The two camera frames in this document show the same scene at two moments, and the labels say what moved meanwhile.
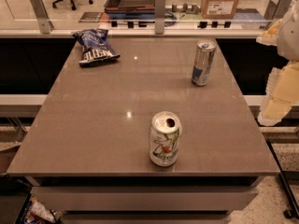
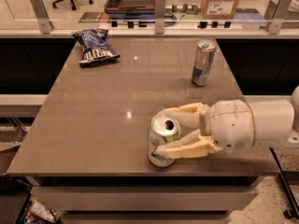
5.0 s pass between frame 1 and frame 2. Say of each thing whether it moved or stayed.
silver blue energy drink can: stayed
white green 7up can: stayed
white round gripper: moved
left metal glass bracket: stayed
